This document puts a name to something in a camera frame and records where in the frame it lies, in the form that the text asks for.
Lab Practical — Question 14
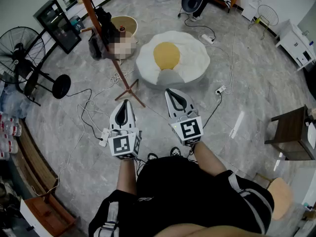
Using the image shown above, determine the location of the brown wooden cabinet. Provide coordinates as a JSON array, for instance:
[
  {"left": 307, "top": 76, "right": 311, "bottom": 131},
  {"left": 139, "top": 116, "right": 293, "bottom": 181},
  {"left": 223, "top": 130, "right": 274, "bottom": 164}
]
[{"left": 19, "top": 196, "right": 77, "bottom": 237}]

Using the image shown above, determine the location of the fried egg shaped rug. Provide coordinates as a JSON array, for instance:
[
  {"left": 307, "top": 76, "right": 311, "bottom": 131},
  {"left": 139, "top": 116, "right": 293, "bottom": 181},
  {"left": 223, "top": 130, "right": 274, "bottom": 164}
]
[{"left": 135, "top": 30, "right": 211, "bottom": 86}]

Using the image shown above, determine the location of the blue bin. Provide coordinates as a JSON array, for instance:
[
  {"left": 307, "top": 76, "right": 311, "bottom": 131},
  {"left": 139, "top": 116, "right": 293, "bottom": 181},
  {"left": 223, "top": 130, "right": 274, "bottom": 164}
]
[{"left": 70, "top": 15, "right": 86, "bottom": 33}]

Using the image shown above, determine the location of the black round shell seat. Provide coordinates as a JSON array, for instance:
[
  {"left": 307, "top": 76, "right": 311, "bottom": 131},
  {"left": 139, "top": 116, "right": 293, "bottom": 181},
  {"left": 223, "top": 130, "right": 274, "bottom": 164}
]
[{"left": 181, "top": 0, "right": 205, "bottom": 15}]

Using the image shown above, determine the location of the black glass cabinet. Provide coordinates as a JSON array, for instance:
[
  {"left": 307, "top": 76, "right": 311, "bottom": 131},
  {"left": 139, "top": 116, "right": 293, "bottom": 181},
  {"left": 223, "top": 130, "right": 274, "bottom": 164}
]
[{"left": 33, "top": 0, "right": 82, "bottom": 55}]

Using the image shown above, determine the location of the brown wooden coat rack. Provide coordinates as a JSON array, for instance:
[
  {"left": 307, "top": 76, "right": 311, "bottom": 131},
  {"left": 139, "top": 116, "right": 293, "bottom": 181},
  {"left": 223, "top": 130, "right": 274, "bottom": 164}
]
[{"left": 75, "top": 0, "right": 146, "bottom": 108}]

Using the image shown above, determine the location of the person's right forearm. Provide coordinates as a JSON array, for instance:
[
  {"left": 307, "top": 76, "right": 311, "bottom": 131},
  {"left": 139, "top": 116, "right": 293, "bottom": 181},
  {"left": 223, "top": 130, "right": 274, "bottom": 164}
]
[{"left": 192, "top": 141, "right": 228, "bottom": 177}]

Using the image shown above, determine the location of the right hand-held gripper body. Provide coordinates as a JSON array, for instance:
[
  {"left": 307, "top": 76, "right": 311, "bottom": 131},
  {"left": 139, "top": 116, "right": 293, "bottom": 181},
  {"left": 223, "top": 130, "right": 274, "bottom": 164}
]
[{"left": 169, "top": 109, "right": 204, "bottom": 147}]

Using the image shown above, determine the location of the round wooden stool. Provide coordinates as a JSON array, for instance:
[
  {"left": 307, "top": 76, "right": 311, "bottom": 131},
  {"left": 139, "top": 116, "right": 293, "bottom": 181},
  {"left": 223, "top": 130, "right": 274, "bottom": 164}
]
[{"left": 254, "top": 173, "right": 294, "bottom": 221}]

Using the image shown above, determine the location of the grey cloth bag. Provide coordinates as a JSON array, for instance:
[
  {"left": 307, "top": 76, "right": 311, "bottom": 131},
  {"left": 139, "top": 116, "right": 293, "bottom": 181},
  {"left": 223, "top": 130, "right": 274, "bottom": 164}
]
[{"left": 88, "top": 30, "right": 107, "bottom": 61}]

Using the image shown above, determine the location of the beige round tub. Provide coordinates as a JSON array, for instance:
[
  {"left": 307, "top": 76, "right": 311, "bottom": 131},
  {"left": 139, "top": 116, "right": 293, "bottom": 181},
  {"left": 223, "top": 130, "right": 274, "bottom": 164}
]
[{"left": 110, "top": 15, "right": 138, "bottom": 59}]

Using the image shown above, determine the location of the wire basket chair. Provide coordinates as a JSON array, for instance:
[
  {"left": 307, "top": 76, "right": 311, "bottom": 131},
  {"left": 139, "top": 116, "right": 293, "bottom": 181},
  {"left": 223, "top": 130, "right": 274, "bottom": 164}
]
[{"left": 248, "top": 4, "right": 279, "bottom": 40}]

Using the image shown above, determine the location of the coiled white cable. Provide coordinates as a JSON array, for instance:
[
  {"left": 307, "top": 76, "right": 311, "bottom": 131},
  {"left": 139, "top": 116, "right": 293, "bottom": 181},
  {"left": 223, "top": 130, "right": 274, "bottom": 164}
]
[{"left": 88, "top": 69, "right": 135, "bottom": 106}]

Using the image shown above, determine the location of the person's left forearm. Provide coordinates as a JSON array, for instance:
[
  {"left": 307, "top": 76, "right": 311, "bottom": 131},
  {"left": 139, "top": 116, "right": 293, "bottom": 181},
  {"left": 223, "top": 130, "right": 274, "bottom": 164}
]
[{"left": 116, "top": 158, "right": 138, "bottom": 196}]

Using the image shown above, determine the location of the black pedestal fan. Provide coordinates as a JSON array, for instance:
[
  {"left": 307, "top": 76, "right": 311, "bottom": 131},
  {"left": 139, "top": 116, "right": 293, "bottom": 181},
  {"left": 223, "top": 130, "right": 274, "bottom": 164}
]
[{"left": 0, "top": 26, "right": 72, "bottom": 106}]

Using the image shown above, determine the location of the group of water bottles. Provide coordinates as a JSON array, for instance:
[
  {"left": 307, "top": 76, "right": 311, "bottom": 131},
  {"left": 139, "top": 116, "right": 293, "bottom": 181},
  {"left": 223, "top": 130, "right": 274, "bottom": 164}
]
[{"left": 0, "top": 112, "right": 23, "bottom": 160}]

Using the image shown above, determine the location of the black umbrella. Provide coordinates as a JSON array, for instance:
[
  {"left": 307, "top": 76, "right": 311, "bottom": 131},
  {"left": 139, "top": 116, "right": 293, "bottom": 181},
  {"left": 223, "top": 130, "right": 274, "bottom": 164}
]
[{"left": 95, "top": 6, "right": 117, "bottom": 52}]

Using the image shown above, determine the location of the black cable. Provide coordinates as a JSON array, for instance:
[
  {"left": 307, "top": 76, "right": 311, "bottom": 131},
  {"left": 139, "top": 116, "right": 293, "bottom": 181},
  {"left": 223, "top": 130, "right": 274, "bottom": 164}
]
[
  {"left": 202, "top": 92, "right": 223, "bottom": 129},
  {"left": 66, "top": 88, "right": 104, "bottom": 141},
  {"left": 177, "top": 12, "right": 217, "bottom": 43}
]

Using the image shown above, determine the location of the white drawer cabinet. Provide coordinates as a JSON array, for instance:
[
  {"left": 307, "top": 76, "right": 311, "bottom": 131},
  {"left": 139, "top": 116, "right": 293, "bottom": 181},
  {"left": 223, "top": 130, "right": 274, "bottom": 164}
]
[{"left": 275, "top": 19, "right": 316, "bottom": 72}]

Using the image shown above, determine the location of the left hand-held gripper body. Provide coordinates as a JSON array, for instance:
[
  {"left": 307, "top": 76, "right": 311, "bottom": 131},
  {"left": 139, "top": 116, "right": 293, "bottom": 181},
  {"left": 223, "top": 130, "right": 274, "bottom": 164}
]
[{"left": 108, "top": 126, "right": 143, "bottom": 160}]

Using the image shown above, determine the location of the person's black clothing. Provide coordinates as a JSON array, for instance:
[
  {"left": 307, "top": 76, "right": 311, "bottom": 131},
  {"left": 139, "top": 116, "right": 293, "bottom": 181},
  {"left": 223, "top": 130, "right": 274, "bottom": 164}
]
[{"left": 87, "top": 156, "right": 275, "bottom": 237}]

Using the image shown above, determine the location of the dark wooden side table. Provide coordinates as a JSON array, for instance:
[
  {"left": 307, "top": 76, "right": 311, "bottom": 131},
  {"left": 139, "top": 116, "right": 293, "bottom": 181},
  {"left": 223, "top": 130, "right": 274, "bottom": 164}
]
[{"left": 264, "top": 105, "right": 316, "bottom": 161}]

